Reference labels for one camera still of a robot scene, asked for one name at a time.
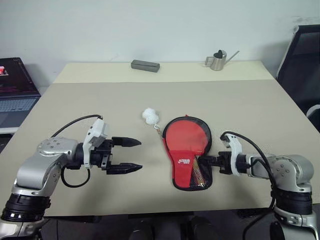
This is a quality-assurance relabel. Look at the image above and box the open dark laptop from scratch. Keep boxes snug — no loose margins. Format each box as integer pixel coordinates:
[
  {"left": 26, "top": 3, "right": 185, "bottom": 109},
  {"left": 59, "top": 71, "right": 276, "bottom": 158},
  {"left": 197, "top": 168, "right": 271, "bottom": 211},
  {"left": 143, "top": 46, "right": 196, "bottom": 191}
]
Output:
[{"left": 0, "top": 57, "right": 42, "bottom": 135}]

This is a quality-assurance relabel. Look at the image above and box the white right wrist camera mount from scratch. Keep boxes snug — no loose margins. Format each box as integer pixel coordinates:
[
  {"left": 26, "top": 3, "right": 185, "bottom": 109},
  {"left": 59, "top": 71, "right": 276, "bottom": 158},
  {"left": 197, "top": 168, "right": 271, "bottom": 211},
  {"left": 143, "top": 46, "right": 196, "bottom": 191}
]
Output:
[{"left": 222, "top": 134, "right": 243, "bottom": 177}]

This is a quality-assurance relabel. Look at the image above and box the white fluffy pom-pom keychain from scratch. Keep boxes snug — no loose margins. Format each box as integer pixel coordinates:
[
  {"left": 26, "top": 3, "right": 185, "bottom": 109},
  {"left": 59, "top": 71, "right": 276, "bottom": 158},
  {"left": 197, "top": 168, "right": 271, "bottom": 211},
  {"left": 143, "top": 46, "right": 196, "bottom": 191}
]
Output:
[{"left": 141, "top": 107, "right": 165, "bottom": 140}]

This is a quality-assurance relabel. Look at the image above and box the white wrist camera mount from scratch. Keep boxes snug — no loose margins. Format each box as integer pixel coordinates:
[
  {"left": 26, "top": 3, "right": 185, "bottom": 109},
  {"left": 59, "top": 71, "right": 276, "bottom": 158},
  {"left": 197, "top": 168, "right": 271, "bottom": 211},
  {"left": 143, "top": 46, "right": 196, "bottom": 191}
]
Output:
[
  {"left": 82, "top": 118, "right": 111, "bottom": 168},
  {"left": 222, "top": 134, "right": 243, "bottom": 177}
]

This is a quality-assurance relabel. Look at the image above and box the red table tennis paddle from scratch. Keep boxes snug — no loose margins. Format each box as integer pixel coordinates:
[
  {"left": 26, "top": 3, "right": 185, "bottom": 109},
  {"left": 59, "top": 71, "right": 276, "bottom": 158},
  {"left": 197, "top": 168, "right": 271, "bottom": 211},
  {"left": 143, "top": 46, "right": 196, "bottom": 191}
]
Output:
[{"left": 165, "top": 120, "right": 212, "bottom": 188}]

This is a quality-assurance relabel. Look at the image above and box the black office chair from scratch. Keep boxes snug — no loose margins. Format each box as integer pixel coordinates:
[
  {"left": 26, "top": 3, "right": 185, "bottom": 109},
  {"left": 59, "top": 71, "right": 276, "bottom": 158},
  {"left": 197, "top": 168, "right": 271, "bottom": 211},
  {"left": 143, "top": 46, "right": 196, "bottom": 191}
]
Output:
[{"left": 276, "top": 24, "right": 320, "bottom": 123}]

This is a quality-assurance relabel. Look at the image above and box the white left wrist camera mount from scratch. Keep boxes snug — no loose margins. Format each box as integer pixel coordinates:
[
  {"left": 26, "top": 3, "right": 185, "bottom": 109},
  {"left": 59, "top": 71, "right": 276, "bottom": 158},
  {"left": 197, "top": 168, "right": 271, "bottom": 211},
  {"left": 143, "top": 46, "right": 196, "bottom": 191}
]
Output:
[{"left": 82, "top": 118, "right": 111, "bottom": 168}]

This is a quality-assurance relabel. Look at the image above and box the small metal watering can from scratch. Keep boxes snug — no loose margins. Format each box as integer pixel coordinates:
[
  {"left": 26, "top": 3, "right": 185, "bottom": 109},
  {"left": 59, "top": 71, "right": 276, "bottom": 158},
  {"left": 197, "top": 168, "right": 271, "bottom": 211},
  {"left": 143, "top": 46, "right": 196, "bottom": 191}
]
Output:
[{"left": 204, "top": 49, "right": 240, "bottom": 72}]

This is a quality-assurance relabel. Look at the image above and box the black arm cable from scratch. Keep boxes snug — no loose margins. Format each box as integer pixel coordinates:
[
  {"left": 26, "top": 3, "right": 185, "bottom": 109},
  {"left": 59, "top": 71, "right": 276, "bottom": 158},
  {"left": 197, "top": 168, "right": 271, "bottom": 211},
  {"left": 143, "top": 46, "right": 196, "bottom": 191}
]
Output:
[
  {"left": 49, "top": 114, "right": 104, "bottom": 188},
  {"left": 219, "top": 131, "right": 278, "bottom": 240}
]

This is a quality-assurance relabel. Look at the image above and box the black red paddle case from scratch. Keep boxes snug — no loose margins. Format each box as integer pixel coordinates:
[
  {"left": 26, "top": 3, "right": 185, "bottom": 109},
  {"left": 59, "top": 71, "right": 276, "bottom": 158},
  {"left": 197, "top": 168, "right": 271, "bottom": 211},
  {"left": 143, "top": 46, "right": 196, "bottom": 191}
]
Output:
[{"left": 161, "top": 115, "right": 214, "bottom": 192}]

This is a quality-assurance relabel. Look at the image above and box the grey rectangular box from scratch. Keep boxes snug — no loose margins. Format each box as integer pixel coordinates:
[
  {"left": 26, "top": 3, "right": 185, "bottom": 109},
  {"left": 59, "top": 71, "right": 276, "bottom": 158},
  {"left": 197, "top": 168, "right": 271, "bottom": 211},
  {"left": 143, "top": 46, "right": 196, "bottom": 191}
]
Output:
[{"left": 130, "top": 59, "right": 161, "bottom": 74}]

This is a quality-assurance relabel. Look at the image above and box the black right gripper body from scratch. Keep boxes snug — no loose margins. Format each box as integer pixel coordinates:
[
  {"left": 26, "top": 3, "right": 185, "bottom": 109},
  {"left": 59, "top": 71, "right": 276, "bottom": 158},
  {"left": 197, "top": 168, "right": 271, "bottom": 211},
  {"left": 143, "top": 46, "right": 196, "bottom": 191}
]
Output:
[{"left": 215, "top": 149, "right": 234, "bottom": 175}]

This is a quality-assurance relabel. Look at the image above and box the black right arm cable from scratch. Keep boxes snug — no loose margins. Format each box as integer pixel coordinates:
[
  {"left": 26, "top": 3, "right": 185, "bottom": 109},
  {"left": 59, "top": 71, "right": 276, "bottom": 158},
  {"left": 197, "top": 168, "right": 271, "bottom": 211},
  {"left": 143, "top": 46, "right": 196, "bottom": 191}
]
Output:
[{"left": 219, "top": 131, "right": 278, "bottom": 240}]

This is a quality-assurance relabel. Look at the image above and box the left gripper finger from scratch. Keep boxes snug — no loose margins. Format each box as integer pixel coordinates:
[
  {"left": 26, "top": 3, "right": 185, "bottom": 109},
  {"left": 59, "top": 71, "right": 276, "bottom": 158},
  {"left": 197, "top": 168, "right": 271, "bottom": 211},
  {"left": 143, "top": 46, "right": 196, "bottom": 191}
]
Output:
[
  {"left": 105, "top": 162, "right": 144, "bottom": 175},
  {"left": 111, "top": 136, "right": 143, "bottom": 149}
]

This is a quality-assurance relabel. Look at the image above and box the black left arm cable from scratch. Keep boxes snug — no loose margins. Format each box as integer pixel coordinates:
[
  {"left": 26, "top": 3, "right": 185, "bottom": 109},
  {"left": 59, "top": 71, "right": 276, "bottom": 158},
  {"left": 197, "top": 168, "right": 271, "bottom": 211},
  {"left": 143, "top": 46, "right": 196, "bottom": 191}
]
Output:
[{"left": 49, "top": 114, "right": 104, "bottom": 188}]

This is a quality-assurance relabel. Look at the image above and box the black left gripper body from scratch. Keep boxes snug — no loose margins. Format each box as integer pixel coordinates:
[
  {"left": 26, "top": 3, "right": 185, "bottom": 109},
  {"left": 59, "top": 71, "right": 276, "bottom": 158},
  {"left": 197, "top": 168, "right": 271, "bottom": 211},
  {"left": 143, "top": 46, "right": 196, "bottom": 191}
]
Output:
[{"left": 89, "top": 138, "right": 115, "bottom": 175}]

